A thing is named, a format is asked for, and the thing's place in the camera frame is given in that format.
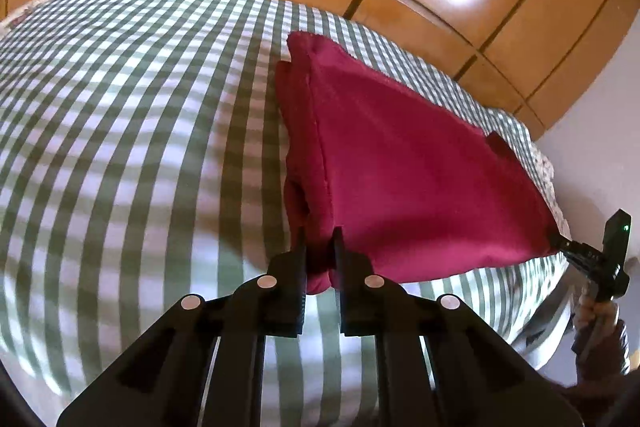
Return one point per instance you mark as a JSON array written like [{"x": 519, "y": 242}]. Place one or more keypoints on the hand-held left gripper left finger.
[{"x": 295, "y": 287}]

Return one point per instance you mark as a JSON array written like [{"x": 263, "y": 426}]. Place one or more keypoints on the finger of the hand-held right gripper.
[{"x": 570, "y": 247}]

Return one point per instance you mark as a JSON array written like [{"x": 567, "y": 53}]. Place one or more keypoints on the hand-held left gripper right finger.
[{"x": 347, "y": 292}]

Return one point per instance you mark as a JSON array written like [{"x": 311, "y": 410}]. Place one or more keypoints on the dark red sweater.
[{"x": 400, "y": 177}]

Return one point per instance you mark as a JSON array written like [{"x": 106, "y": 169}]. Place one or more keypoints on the person's right forearm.
[{"x": 607, "y": 352}]

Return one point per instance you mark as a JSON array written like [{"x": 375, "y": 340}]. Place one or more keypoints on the person's right hand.
[{"x": 600, "y": 314}]

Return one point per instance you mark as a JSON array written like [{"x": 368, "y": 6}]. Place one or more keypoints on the floral patterned cloth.
[{"x": 547, "y": 177}]

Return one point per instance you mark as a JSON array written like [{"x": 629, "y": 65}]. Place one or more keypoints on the green white checked blanket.
[{"x": 125, "y": 157}]

